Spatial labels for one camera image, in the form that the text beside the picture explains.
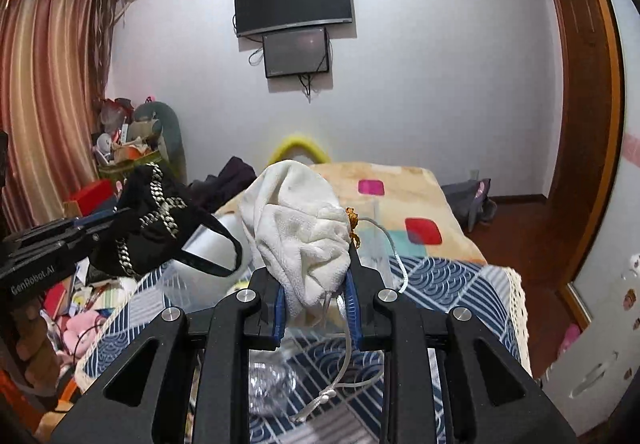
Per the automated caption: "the green plush cushion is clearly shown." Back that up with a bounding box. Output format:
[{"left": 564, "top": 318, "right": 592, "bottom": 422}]
[{"left": 134, "top": 100, "right": 188, "bottom": 185}]

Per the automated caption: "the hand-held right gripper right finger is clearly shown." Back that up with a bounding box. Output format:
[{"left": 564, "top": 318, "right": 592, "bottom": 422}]
[{"left": 344, "top": 244, "right": 583, "bottom": 444}]

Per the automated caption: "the blue wave pattern bedspread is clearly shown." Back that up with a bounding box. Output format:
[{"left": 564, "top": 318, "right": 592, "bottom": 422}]
[{"left": 75, "top": 254, "right": 533, "bottom": 444}]

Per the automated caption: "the grey bag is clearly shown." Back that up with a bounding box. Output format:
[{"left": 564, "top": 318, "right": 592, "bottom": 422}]
[{"left": 442, "top": 178, "right": 498, "bottom": 234}]

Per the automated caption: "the small wall monitor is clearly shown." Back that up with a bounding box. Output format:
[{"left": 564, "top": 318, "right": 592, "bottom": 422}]
[{"left": 262, "top": 26, "right": 331, "bottom": 79}]

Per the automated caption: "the white door with stickers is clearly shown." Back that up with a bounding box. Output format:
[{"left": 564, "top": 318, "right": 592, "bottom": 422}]
[{"left": 542, "top": 0, "right": 640, "bottom": 439}]

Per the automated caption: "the beige blanket with coloured squares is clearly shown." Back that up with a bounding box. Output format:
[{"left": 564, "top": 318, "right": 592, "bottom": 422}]
[{"left": 215, "top": 163, "right": 488, "bottom": 266}]

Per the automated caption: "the black bag with silver chain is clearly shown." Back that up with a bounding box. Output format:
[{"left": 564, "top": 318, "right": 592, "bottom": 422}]
[{"left": 90, "top": 163, "right": 244, "bottom": 279}]

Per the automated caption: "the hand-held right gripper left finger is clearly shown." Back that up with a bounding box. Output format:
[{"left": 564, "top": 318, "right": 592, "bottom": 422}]
[{"left": 50, "top": 268, "right": 290, "bottom": 444}]

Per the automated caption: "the pink plush toy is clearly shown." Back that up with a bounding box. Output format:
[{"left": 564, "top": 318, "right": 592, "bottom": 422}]
[{"left": 52, "top": 309, "right": 110, "bottom": 365}]

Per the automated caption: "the clear plastic storage box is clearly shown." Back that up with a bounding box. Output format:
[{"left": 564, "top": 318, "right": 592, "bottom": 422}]
[{"left": 150, "top": 204, "right": 416, "bottom": 420}]

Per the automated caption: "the dark clothes pile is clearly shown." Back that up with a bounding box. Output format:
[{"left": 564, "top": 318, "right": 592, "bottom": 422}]
[{"left": 187, "top": 156, "right": 258, "bottom": 214}]

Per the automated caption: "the person's left hand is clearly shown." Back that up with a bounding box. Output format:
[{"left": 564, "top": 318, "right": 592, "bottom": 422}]
[{"left": 12, "top": 301, "right": 60, "bottom": 397}]

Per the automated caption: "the white cloth drawstring pouch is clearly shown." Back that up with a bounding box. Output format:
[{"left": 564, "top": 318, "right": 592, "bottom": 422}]
[{"left": 238, "top": 160, "right": 410, "bottom": 422}]

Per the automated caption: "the red box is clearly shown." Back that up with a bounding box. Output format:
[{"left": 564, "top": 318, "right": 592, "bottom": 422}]
[{"left": 67, "top": 180, "right": 119, "bottom": 217}]

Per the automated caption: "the pink slipper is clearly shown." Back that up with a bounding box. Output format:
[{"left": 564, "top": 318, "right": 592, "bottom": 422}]
[{"left": 556, "top": 324, "right": 582, "bottom": 361}]

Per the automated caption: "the pile of toys and boxes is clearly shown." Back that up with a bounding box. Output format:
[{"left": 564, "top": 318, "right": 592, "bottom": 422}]
[{"left": 92, "top": 96, "right": 166, "bottom": 180}]

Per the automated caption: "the wooden door frame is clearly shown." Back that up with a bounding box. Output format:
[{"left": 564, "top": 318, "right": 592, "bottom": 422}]
[{"left": 470, "top": 0, "right": 628, "bottom": 325}]

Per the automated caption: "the striped brown curtain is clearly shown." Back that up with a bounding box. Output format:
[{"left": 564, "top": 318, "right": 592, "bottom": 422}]
[{"left": 0, "top": 0, "right": 121, "bottom": 237}]

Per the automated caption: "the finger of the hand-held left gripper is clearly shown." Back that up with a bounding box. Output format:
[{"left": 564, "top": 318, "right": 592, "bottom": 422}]
[
  {"left": 72, "top": 207, "right": 132, "bottom": 228},
  {"left": 70, "top": 227, "right": 118, "bottom": 251}
]

